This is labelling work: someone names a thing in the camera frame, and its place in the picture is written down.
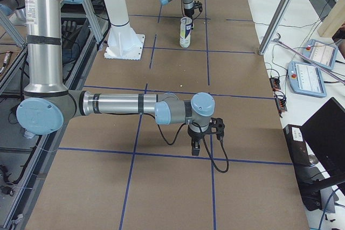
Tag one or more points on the near teach pendant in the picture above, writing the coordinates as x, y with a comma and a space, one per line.
306, 79

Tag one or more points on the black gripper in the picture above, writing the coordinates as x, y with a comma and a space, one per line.
196, 134
187, 13

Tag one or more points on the black computer box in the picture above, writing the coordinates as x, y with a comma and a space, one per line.
297, 147

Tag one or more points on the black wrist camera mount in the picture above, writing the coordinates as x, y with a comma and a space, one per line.
217, 127

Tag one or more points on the aluminium frame post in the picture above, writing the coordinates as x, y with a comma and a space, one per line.
273, 26

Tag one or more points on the clear tennis ball can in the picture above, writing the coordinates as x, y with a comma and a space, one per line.
185, 32

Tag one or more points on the orange black connector block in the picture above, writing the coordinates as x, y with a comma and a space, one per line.
275, 83

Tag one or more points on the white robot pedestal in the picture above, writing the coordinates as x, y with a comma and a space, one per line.
123, 42

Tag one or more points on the black laptop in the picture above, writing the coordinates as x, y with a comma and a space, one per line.
324, 133

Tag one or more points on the teach pendant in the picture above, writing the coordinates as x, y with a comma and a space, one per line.
306, 79
322, 53

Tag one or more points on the far teach pendant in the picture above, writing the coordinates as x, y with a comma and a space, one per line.
322, 53

